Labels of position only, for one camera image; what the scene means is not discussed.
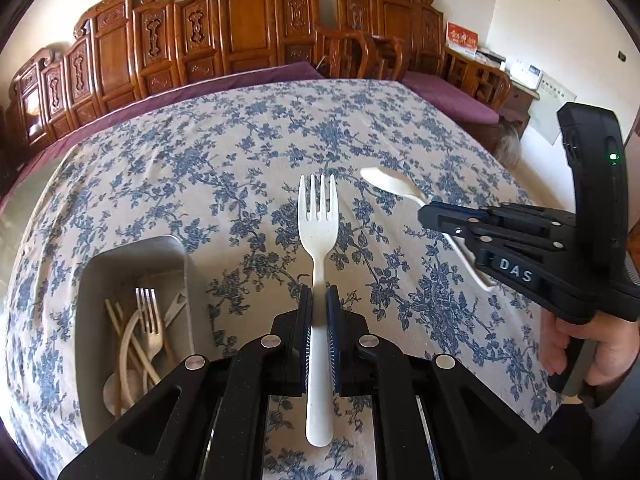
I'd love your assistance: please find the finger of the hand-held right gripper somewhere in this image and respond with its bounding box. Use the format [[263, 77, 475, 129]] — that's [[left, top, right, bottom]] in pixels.
[[430, 201, 577, 232], [417, 205, 574, 258]]

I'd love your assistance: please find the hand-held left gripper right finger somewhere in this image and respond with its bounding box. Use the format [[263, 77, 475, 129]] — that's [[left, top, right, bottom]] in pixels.
[[325, 284, 588, 480]]

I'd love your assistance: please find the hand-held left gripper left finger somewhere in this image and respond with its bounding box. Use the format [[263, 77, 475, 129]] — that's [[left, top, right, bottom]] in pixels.
[[57, 284, 313, 480]]

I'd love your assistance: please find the white plastic spoon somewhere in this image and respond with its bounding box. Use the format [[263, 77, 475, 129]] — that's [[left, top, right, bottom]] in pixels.
[[360, 166, 498, 291]]

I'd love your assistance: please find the white plastic fork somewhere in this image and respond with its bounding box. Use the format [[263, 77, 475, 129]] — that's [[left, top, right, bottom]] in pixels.
[[297, 174, 340, 448]]

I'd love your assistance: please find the metal fork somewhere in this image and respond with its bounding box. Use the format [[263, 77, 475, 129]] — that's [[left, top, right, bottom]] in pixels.
[[134, 286, 166, 386]]

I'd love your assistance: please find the wooden chopstick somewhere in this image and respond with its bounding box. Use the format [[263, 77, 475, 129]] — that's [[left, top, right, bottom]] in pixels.
[[112, 302, 124, 418], [104, 299, 162, 383]]

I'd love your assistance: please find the grey metal tray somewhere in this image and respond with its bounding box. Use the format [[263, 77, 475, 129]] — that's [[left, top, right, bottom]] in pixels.
[[75, 235, 198, 448]]

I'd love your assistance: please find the person's right forearm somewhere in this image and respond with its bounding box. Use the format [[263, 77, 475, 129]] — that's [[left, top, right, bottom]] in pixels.
[[592, 382, 640, 441]]

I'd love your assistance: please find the person's right hand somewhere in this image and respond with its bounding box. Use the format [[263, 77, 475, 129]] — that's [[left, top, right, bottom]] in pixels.
[[541, 316, 640, 387]]

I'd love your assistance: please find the wooden side table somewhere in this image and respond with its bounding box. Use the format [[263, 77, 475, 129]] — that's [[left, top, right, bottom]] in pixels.
[[497, 82, 533, 138]]

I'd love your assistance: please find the short purple seat cushion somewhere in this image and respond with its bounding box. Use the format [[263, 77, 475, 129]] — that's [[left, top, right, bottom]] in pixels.
[[400, 70, 501, 125]]

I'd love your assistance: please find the white box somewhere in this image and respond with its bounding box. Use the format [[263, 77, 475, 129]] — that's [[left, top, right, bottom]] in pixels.
[[505, 60, 543, 90]]

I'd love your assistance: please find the stack of papers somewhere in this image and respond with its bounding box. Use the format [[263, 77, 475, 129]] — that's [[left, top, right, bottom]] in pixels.
[[475, 47, 506, 68]]

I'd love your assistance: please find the red desk calendar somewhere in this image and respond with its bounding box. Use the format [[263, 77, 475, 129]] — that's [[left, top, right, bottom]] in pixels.
[[445, 21, 479, 57]]

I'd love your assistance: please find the person's dark clothing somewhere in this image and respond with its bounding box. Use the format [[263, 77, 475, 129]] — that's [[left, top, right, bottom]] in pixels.
[[542, 395, 640, 480]]

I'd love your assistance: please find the carved wooden armchair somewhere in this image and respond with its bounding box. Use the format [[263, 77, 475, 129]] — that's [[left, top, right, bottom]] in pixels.
[[315, 0, 512, 111]]

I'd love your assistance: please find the blue floral tablecloth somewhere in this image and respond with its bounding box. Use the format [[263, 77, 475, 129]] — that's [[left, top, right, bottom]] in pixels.
[[0, 77, 566, 480]]

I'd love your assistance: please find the long purple seat cushion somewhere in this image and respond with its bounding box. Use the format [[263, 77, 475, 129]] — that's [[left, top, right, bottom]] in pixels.
[[0, 61, 326, 201]]

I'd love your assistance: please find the long carved wooden sofa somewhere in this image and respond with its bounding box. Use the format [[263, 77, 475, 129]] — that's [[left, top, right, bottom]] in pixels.
[[7, 0, 326, 148]]

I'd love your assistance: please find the white wall panel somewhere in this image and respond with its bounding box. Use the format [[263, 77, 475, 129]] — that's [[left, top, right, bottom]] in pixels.
[[529, 77, 577, 146]]

